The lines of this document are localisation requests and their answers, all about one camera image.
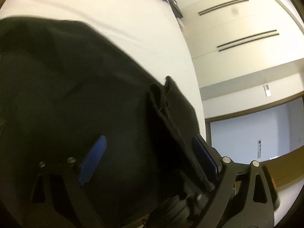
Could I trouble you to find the dark bedside table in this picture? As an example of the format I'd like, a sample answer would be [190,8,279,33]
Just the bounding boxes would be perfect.
[168,1,183,19]

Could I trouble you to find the white wardrobe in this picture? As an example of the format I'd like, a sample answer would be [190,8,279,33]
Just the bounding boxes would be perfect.
[176,0,303,88]

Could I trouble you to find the black pants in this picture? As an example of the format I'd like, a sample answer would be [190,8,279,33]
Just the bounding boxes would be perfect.
[1,17,200,227]

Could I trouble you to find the white bed mattress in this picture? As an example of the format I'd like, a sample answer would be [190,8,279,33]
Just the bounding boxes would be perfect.
[1,0,206,136]

